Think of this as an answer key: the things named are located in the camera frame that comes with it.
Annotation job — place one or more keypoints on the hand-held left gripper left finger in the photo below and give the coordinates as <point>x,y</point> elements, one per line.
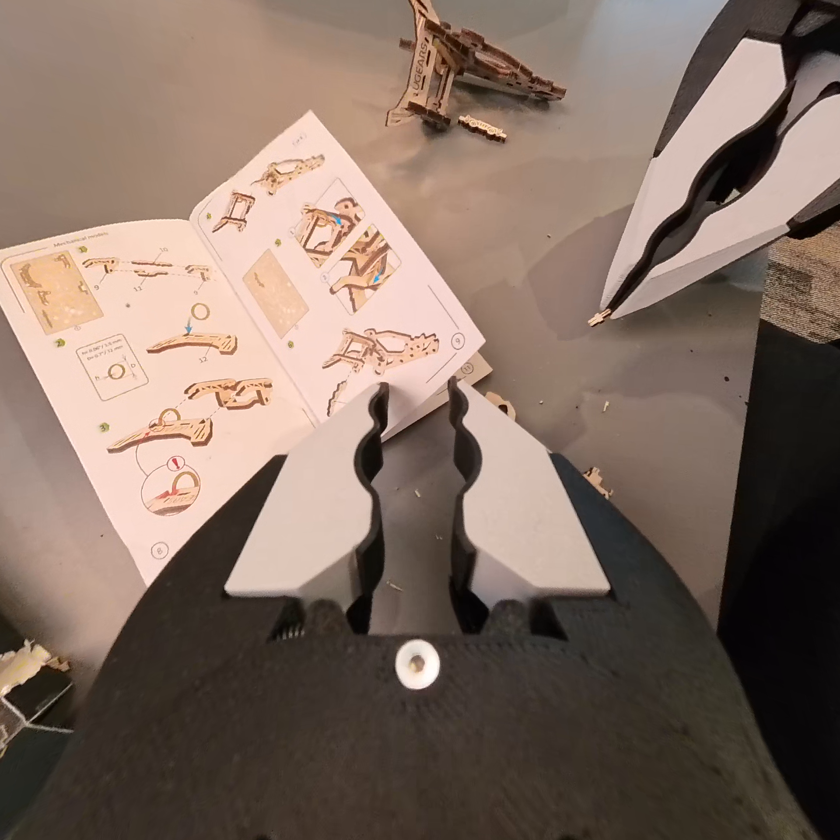
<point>302,525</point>

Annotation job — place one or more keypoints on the crumpled pale paper scrap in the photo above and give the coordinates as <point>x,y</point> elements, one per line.
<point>23,666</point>

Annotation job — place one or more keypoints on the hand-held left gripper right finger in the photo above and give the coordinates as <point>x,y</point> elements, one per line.
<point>531,525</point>

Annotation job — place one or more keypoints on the wooden part with holes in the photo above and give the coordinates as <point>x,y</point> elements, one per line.
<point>504,403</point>

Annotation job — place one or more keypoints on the dog-shaped wooden part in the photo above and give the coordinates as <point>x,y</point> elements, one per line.
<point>597,478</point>

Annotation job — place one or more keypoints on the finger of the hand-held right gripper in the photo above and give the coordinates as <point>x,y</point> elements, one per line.
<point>702,131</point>
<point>774,203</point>

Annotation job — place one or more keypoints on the black box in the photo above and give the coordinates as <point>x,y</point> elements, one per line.
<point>39,705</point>

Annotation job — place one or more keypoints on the assembled wooden model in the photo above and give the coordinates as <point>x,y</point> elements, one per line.
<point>426,59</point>

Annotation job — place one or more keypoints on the tiny wooden cross piece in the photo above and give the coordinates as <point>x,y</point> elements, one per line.
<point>598,319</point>

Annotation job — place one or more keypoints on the white instruction booklet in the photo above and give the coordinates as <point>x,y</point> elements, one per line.
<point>164,407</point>

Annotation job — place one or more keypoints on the notched wooden strip part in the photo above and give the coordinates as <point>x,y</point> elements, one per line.
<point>484,127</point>

